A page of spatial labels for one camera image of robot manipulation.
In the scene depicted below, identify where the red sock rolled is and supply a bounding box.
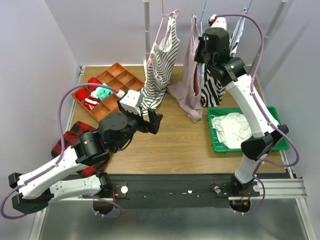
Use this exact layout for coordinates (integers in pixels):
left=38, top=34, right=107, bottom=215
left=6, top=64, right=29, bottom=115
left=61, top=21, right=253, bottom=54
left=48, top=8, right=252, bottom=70
left=74, top=88, right=90, bottom=102
left=87, top=77, right=102, bottom=92

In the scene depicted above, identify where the grey left rack pole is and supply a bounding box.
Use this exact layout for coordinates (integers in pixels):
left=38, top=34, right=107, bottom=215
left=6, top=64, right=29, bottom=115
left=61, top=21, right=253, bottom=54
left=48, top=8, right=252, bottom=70
left=143, top=0, right=151, bottom=74

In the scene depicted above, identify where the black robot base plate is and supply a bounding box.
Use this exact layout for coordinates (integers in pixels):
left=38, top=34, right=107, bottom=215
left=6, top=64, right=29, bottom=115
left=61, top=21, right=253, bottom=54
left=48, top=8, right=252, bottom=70
left=82, top=173, right=266, bottom=210

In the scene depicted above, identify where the brown compartment organizer tray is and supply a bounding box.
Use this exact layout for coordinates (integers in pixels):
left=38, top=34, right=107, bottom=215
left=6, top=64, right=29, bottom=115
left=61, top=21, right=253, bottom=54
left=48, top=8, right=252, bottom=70
left=71, top=62, right=146, bottom=127

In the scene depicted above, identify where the pink wire hanger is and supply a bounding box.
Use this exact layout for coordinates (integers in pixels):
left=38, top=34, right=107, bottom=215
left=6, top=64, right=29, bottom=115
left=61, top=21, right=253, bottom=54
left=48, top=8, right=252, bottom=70
left=145, top=0, right=180, bottom=68

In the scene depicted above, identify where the red white striped sock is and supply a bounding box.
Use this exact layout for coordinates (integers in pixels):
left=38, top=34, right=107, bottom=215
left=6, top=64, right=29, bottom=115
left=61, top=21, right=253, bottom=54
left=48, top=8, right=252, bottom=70
left=83, top=98, right=99, bottom=111

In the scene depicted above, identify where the thin striped white tank top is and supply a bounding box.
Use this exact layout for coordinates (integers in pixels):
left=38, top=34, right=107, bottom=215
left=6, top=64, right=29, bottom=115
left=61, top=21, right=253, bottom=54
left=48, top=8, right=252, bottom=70
left=140, top=11, right=180, bottom=116

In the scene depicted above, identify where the mauve tank top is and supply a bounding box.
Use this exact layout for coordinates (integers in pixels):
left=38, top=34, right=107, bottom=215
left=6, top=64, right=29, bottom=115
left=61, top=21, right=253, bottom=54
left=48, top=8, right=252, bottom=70
left=167, top=14, right=203, bottom=123

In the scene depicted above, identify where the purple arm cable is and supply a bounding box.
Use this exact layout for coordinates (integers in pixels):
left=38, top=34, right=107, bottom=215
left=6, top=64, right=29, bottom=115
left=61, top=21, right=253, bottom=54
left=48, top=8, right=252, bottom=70
left=0, top=83, right=126, bottom=220
left=209, top=13, right=301, bottom=216

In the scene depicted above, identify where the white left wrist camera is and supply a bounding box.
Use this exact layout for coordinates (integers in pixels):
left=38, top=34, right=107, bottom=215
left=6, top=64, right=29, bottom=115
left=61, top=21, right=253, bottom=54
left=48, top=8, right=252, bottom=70
left=116, top=89, right=142, bottom=117

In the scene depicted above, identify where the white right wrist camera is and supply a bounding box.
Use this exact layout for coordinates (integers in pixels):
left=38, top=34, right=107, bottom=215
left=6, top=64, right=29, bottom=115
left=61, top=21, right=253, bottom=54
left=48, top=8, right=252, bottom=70
left=208, top=14, right=227, bottom=30

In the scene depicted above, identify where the wide striped black white top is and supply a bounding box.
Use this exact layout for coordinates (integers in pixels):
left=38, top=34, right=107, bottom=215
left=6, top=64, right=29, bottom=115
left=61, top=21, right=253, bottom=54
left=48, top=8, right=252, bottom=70
left=199, top=8, right=248, bottom=108

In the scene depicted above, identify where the aluminium frame rail left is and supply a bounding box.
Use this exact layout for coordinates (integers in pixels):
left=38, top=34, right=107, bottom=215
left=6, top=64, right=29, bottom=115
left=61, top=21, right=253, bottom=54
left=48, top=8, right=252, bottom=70
left=29, top=66, right=86, bottom=240

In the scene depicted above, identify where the white garment in tray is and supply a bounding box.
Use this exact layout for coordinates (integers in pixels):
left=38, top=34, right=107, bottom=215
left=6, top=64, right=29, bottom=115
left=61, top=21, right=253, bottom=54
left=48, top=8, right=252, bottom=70
left=211, top=112, right=252, bottom=149

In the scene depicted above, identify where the red sock rolled front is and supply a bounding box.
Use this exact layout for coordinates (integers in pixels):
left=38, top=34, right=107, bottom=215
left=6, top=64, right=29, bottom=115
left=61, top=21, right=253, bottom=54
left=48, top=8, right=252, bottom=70
left=74, top=88, right=90, bottom=102

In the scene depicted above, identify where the grey rack pole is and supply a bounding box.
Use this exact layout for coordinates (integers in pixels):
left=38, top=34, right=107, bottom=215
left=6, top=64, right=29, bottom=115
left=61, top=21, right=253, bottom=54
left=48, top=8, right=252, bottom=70
left=250, top=0, right=289, bottom=75
left=143, top=0, right=151, bottom=74

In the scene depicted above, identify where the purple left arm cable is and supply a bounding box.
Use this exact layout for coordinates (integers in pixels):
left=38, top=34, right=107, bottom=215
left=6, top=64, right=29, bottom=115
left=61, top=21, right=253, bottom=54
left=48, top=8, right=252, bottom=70
left=0, top=83, right=126, bottom=220

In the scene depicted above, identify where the green plastic tray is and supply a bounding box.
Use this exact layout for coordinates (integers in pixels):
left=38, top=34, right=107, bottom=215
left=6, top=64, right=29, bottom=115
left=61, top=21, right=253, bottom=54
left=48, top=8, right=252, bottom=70
left=206, top=106, right=290, bottom=153

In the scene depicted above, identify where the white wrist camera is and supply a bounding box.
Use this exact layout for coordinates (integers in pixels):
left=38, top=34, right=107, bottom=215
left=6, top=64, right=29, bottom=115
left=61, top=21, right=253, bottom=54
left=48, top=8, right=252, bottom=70
left=208, top=14, right=227, bottom=30
left=116, top=89, right=142, bottom=117

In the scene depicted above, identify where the teal and white sock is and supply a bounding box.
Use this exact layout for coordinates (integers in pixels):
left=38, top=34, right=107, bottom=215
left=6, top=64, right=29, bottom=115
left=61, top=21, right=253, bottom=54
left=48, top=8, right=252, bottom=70
left=90, top=86, right=113, bottom=101

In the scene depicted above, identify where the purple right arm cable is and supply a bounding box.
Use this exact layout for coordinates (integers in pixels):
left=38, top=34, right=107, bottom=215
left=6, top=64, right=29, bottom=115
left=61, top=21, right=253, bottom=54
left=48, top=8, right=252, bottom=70
left=209, top=13, right=301, bottom=216

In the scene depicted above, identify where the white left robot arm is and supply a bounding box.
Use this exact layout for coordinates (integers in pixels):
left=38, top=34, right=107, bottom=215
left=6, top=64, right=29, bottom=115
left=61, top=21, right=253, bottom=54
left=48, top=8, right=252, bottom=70
left=8, top=109, right=163, bottom=215

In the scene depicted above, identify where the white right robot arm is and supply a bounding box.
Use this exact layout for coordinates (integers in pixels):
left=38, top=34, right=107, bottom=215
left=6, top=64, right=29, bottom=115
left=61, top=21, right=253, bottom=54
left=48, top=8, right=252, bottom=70
left=194, top=27, right=289, bottom=196

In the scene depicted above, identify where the grey right rack pole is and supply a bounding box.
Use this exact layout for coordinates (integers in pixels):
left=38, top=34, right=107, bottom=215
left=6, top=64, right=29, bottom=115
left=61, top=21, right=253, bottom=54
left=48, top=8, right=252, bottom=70
left=250, top=0, right=289, bottom=75

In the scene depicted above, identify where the red black plaid shirt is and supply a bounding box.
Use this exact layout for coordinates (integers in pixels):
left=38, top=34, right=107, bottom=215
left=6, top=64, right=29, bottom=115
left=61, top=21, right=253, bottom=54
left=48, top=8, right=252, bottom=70
left=51, top=121, right=109, bottom=178

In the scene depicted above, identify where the red sock rolled back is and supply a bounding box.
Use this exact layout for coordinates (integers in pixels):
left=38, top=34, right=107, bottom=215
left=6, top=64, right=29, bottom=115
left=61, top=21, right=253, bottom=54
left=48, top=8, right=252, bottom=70
left=87, top=77, right=102, bottom=92

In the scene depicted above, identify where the blue wire hanger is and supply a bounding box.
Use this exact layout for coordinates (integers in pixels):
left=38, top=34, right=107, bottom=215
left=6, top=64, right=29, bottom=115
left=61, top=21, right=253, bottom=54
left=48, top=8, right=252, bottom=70
left=191, top=0, right=208, bottom=78
left=229, top=0, right=254, bottom=57

